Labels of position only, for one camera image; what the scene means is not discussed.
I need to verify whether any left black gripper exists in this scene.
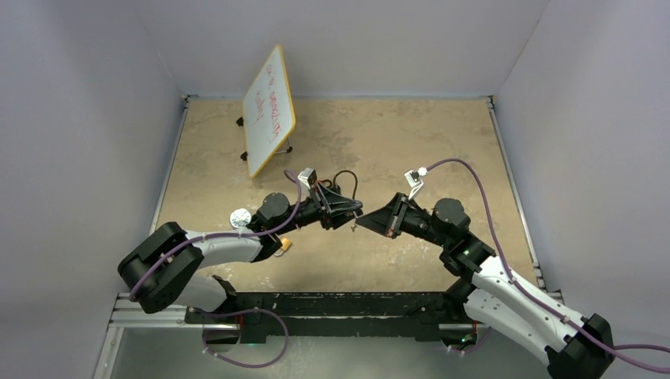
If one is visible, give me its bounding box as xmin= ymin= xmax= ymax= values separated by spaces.
xmin=273 ymin=183 xmax=362 ymax=236

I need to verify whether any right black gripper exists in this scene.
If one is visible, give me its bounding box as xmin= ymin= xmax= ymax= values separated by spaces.
xmin=356 ymin=193 xmax=450 ymax=248

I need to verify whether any black cable padlock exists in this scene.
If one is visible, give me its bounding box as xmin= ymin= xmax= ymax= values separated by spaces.
xmin=319 ymin=170 xmax=365 ymax=221

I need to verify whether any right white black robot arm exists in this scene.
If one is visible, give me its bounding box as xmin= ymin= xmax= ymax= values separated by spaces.
xmin=356 ymin=193 xmax=615 ymax=378

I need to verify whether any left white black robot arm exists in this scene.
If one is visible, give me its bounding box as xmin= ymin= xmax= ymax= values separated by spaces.
xmin=117 ymin=184 xmax=363 ymax=323

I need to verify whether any brass padlock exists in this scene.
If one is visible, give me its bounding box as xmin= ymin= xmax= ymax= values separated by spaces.
xmin=273 ymin=237 xmax=292 ymax=257

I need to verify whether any yellow framed whiteboard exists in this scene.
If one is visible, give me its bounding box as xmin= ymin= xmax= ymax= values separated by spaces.
xmin=242 ymin=44 xmax=296 ymax=178

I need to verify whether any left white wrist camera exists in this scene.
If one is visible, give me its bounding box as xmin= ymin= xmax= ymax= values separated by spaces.
xmin=298 ymin=167 xmax=318 ymax=192

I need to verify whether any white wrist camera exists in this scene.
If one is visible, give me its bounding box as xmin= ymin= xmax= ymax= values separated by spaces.
xmin=298 ymin=167 xmax=318 ymax=192
xmin=404 ymin=167 xmax=428 ymax=201

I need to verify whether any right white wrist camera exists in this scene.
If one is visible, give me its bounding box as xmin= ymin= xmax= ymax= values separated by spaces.
xmin=404 ymin=167 xmax=428 ymax=201

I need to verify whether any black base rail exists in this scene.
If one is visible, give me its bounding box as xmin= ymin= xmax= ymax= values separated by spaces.
xmin=186 ymin=291 xmax=486 ymax=348

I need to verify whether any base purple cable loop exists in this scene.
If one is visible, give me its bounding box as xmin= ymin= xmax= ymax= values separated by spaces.
xmin=196 ymin=307 xmax=290 ymax=370

